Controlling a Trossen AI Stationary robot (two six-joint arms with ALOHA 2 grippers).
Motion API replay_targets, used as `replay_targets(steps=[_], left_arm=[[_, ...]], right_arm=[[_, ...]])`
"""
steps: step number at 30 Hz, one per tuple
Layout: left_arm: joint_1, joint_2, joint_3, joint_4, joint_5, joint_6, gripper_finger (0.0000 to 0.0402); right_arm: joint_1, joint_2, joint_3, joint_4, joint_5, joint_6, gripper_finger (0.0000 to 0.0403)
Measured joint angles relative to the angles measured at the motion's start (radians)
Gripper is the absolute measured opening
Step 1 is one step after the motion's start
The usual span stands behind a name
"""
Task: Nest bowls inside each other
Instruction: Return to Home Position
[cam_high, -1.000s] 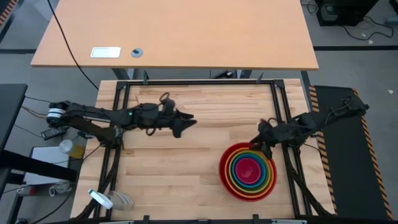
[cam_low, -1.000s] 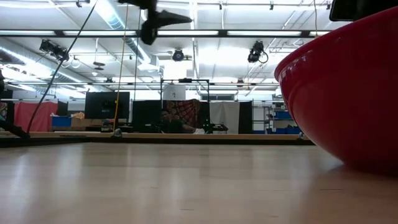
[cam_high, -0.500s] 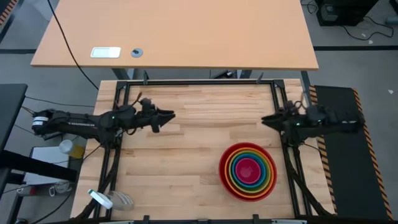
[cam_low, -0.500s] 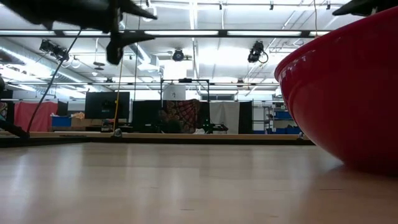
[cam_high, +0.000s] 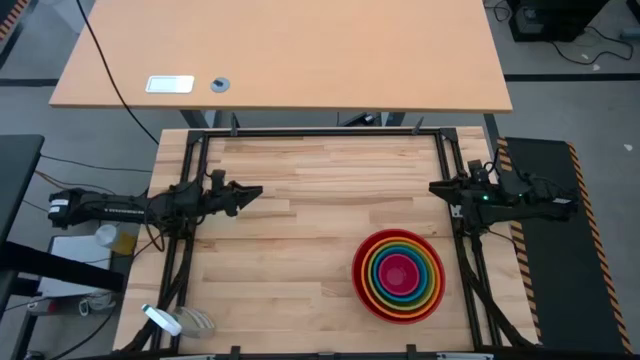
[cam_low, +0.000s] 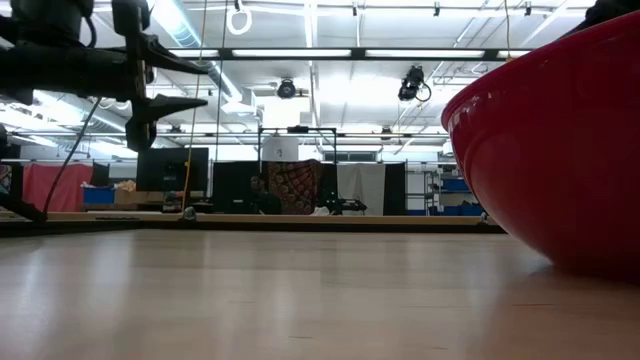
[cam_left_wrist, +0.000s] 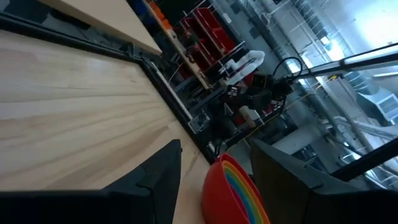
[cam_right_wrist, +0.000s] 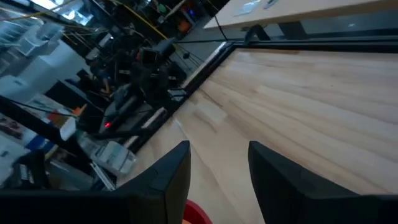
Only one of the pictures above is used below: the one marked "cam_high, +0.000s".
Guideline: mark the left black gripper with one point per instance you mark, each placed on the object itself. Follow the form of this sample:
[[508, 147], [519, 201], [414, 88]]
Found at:
[[219, 200]]

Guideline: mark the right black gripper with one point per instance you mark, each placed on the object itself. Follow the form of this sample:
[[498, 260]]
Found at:
[[465, 197]]

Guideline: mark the small red bowl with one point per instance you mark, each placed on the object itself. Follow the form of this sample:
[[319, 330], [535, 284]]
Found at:
[[398, 275]]

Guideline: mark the teal blue bowl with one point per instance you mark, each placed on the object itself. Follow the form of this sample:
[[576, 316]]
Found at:
[[375, 276]]

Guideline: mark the yellow-green bowl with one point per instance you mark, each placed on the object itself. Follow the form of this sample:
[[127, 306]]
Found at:
[[370, 277]]

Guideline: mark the orange bowl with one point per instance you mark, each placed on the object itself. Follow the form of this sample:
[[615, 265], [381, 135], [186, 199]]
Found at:
[[364, 278]]

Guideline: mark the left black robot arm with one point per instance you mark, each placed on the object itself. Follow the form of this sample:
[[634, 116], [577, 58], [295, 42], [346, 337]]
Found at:
[[100, 206]]

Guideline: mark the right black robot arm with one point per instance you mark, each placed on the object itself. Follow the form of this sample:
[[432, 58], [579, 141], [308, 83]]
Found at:
[[525, 202]]

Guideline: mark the nested rainbow bowls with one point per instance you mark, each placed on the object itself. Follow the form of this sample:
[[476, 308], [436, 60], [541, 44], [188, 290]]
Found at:
[[356, 278]]

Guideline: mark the grey desk grommet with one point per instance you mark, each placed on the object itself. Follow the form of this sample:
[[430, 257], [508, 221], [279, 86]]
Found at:
[[220, 84]]

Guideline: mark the yellow small item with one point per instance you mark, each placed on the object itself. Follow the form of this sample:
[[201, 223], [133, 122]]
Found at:
[[125, 243]]

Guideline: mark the black hazard-striped mat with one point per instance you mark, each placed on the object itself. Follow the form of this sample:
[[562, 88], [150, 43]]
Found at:
[[565, 250]]

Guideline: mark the white flat device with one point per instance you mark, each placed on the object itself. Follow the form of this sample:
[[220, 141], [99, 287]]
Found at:
[[170, 84]]

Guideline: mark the beige striped cloth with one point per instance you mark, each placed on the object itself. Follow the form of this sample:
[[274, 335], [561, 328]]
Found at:
[[197, 322]]

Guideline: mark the clear plastic cup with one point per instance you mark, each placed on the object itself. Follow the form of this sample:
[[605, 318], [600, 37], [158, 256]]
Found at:
[[106, 235]]

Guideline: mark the white spray bottle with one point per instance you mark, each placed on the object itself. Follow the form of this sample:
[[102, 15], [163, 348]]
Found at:
[[162, 320]]

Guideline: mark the beige desk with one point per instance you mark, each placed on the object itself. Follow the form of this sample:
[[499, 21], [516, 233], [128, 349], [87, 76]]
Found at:
[[310, 50]]

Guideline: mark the white flat box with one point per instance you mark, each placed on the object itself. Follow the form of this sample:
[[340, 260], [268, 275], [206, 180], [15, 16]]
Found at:
[[70, 260]]

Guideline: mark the black computer box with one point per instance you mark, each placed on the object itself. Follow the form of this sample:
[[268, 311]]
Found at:
[[550, 20]]

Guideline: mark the black side table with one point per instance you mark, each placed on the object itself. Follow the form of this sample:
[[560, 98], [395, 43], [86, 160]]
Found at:
[[20, 180]]

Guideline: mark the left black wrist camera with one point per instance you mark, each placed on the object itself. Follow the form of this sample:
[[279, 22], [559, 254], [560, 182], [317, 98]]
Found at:
[[218, 179]]

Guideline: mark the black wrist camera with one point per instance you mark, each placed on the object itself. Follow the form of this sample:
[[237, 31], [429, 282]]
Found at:
[[218, 179], [479, 171]]

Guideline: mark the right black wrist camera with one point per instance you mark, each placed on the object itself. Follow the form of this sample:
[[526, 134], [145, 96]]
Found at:
[[479, 171]]

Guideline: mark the black aluminium frame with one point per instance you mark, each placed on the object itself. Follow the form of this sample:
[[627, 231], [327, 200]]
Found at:
[[320, 133]]

